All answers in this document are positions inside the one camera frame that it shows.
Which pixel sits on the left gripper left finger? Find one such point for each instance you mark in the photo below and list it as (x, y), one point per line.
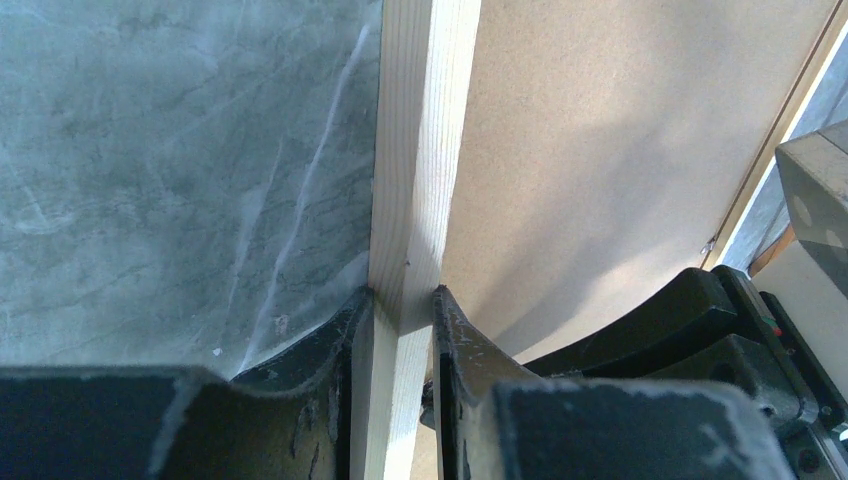
(286, 418)

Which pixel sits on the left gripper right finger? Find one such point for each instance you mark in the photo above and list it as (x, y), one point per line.
(494, 419)

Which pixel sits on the light wooden picture frame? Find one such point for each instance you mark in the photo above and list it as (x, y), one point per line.
(427, 53)

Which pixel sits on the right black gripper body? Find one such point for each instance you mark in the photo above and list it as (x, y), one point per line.
(716, 325)

